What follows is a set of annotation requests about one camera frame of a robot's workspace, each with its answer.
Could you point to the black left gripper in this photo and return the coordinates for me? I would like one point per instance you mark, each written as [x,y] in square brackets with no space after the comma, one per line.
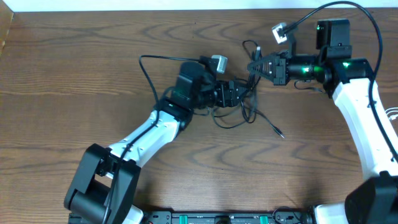
[232,101]

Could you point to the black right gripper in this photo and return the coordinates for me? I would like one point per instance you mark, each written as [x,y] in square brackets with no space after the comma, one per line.
[281,71]

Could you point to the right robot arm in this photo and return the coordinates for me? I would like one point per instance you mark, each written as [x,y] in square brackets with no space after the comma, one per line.
[348,82]

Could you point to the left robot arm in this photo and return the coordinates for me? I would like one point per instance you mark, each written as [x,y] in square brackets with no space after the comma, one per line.
[103,187]

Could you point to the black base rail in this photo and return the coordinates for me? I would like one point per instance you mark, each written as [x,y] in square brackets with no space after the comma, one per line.
[281,215]

